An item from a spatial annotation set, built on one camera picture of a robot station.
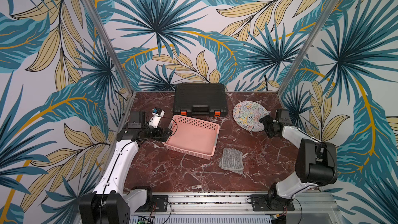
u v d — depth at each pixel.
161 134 0.70
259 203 0.73
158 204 0.73
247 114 1.07
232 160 0.84
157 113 0.70
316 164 0.46
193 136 0.95
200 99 1.08
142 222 0.71
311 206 0.75
